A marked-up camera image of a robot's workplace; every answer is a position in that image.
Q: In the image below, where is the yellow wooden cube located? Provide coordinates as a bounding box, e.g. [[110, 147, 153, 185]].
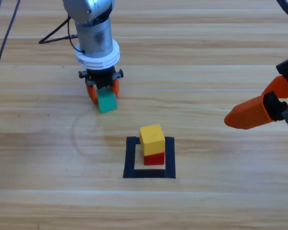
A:
[[139, 124, 166, 156]]

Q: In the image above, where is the black tape square outline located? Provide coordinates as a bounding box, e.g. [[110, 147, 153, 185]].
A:
[[122, 136, 177, 179]]

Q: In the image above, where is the black cable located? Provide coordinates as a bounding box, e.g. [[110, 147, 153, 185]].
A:
[[37, 14, 84, 54], [0, 0, 21, 83], [276, 0, 288, 23]]

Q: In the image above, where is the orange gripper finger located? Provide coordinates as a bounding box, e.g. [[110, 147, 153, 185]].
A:
[[109, 80, 121, 98], [85, 81, 99, 105], [224, 92, 288, 130], [262, 75, 288, 100]]

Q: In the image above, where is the green wooden cube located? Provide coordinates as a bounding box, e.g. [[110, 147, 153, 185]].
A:
[[96, 87, 118, 114]]

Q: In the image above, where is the red wooden cube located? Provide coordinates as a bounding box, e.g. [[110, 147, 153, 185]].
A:
[[143, 151, 166, 166]]

